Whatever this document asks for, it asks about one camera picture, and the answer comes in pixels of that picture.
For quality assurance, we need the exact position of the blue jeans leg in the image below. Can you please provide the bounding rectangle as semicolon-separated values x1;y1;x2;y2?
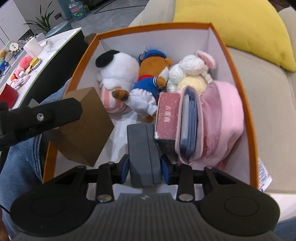
0;78;70;237

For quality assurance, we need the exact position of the white black plush dog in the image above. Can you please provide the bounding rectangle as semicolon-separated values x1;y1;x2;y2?
95;50;140;113

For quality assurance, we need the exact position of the white pink crochet bunny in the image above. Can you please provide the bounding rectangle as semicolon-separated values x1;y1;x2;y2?
166;50;216;95

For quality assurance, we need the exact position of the potted green plant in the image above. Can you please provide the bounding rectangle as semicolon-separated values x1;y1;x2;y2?
24;1;54;33

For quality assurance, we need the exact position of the brown sailor bear plush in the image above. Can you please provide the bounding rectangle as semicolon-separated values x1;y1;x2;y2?
112;49;174;123

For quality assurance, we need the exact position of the yellow toy on plate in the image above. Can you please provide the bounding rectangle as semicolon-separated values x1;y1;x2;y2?
26;57;42;74

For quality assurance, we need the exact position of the red cup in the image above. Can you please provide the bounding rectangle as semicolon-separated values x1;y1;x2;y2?
0;84;18;108

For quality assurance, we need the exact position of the yellow cushion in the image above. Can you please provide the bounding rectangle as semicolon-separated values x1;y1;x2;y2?
174;1;295;72

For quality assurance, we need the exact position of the orange cardboard box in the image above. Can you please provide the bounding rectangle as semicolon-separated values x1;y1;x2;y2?
43;23;259;188

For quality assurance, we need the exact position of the beige sofa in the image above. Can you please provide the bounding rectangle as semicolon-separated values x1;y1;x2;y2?
128;0;296;223

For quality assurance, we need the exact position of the grey round stool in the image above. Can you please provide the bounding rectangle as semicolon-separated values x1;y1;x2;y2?
45;21;72;38

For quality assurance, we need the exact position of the pink plush toy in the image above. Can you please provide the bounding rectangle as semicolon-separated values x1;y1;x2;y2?
16;55;32;71

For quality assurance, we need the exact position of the white paper cup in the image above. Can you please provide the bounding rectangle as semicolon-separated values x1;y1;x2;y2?
23;37;43;58

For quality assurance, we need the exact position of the dark grey small box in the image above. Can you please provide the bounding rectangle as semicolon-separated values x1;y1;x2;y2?
127;123;163;188

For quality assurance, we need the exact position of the brown cardboard small box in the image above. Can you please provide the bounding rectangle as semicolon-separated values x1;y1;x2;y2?
45;87;114;167

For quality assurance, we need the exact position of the marble top coffee table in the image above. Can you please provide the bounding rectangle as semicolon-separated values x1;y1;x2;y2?
12;28;88;109

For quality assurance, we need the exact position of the pink fabric pouch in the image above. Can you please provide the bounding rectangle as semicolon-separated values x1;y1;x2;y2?
175;80;244;169

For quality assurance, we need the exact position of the green water bottle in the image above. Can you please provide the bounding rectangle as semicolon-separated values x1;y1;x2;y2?
69;0;87;20

